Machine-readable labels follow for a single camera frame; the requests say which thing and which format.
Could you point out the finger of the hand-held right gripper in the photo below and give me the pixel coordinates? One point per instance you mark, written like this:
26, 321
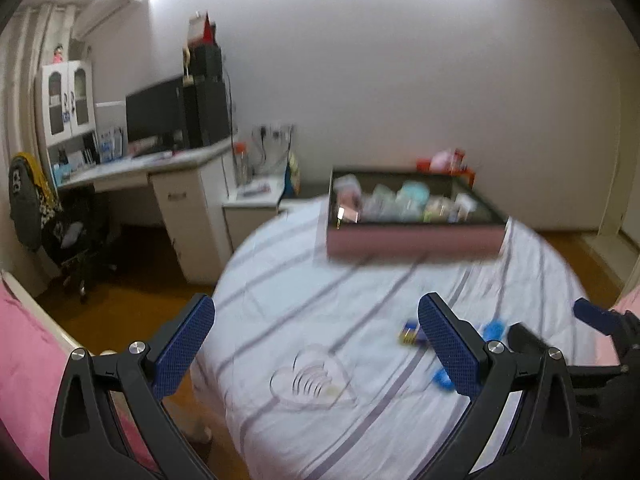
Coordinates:
595, 315
527, 337

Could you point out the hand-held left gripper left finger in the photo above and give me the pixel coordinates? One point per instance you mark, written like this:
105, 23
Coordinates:
185, 345

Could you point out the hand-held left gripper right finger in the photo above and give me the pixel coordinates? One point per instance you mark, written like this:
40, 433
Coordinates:
447, 345

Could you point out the pink storage box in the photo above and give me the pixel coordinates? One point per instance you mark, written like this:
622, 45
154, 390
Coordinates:
415, 242

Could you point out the small pink device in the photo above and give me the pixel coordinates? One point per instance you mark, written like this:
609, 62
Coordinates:
347, 215

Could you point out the long blue case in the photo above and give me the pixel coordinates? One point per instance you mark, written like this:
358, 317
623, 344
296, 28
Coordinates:
492, 331

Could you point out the pink blanket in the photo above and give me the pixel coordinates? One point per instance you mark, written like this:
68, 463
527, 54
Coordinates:
630, 305

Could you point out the striped white tablecloth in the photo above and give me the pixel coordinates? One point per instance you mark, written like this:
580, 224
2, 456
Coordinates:
310, 320

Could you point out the white desk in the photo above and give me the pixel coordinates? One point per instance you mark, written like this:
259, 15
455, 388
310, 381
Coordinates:
190, 210

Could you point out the black office chair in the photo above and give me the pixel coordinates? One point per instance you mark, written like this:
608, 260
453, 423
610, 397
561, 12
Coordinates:
75, 250

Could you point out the low white side cabinet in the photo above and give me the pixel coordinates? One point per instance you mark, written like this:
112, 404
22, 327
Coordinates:
250, 215

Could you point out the pink bed sheet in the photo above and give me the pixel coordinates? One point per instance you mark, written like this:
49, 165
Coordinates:
35, 360

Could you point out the red storage crate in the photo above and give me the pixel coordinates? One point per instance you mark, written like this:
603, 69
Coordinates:
470, 175

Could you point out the pink plush toy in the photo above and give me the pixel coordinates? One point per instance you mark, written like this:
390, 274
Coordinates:
441, 160

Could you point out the clear bottle red cap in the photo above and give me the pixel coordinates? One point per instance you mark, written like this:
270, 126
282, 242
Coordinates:
242, 165

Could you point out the yellow blue snack bag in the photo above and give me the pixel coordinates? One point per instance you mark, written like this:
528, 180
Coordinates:
292, 175

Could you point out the blue white box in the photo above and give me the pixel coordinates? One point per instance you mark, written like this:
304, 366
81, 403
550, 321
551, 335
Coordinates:
111, 142

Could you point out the grey yellow jacket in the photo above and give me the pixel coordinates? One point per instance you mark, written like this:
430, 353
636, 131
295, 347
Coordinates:
27, 195

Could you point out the black monitor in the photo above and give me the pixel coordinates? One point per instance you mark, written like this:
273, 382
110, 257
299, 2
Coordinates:
152, 115

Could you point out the black computer tower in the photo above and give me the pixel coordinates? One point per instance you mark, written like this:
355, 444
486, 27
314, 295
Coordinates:
210, 112

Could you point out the white glass-door cabinet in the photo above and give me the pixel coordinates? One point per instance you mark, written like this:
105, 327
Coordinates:
67, 100

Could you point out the black speaker box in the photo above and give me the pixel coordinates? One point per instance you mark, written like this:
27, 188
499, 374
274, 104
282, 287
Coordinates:
206, 62

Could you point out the striped beige curtain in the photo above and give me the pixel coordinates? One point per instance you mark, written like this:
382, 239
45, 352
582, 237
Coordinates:
20, 85

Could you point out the red white desk calendar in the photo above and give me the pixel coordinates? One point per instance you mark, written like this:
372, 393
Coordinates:
200, 30

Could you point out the pink doll figure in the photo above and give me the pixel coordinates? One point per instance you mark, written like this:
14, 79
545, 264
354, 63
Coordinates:
57, 55

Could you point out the white air conditioner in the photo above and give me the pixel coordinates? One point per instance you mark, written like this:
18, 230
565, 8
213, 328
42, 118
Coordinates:
105, 7

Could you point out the wall power outlet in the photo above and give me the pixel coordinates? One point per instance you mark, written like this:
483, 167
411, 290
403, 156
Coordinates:
275, 129

